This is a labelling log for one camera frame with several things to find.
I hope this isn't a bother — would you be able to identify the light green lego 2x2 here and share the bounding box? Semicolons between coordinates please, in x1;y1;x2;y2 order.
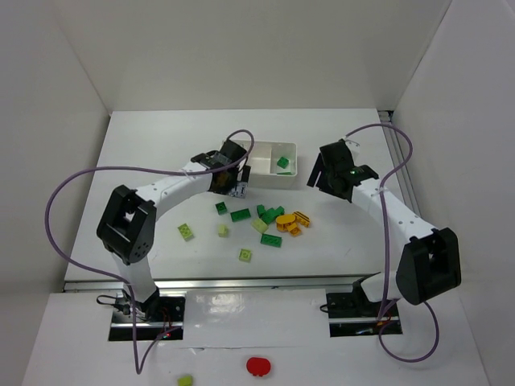
178;224;194;241
238;248;252;262

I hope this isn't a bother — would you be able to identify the light green lego small cube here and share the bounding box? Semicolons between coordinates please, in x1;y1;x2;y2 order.
217;224;229;237

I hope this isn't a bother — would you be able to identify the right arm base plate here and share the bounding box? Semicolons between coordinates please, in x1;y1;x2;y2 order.
319;277;402;338

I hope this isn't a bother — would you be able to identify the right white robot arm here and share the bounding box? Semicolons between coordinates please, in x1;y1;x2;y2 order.
307;140;462;306

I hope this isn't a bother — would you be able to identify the yellow black striped lego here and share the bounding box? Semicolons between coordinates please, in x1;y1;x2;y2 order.
293;211;311;228

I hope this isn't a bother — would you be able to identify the lime lego on front shelf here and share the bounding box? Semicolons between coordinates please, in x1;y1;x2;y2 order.
177;375;193;386

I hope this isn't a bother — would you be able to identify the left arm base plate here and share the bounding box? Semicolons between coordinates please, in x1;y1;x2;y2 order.
96;295;186;342

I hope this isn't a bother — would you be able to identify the aluminium rail front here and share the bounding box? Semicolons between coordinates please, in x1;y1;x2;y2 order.
63;275;365;293

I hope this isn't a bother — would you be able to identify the dark green lego small square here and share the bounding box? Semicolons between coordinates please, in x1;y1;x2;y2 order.
215;202;228;216

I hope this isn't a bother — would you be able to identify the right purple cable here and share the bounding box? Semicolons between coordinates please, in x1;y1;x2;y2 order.
344;123;440;363

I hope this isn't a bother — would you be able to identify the red round lego piece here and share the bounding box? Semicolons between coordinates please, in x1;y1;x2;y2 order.
246;357;272;377

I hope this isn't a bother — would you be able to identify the white three-compartment container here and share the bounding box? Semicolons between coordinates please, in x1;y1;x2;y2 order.
246;140;298;189

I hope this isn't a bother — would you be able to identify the dark green lego 2x3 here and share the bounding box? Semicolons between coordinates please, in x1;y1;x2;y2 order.
230;208;251;222
260;233;282;248

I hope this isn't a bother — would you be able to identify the dark green lego cluster piece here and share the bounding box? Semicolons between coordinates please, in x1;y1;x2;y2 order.
257;204;275;224

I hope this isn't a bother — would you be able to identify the aluminium rail right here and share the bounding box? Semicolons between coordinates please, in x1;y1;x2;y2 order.
383;128;420;216

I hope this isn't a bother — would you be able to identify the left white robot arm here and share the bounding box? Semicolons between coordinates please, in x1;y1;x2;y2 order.
97;139;250;319

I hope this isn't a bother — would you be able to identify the aluminium rail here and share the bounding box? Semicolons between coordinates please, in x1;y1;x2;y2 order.
63;275;365;293
383;128;420;216

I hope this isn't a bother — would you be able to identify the yellow lego small brick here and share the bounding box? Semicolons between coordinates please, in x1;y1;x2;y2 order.
277;222;302;236

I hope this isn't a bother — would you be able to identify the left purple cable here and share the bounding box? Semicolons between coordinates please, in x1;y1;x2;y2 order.
44;129;255;375

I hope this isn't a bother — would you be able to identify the dark green lego arch piece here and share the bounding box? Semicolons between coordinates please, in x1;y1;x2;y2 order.
272;206;285;220

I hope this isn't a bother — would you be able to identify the purple cable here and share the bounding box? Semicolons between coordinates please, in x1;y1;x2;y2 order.
44;129;255;375
344;123;440;363

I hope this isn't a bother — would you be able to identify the light green lego 2x2 front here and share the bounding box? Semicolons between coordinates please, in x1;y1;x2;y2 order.
238;248;252;262

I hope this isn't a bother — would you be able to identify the yellow oval lego plate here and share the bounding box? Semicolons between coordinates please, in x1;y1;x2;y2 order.
275;214;296;226

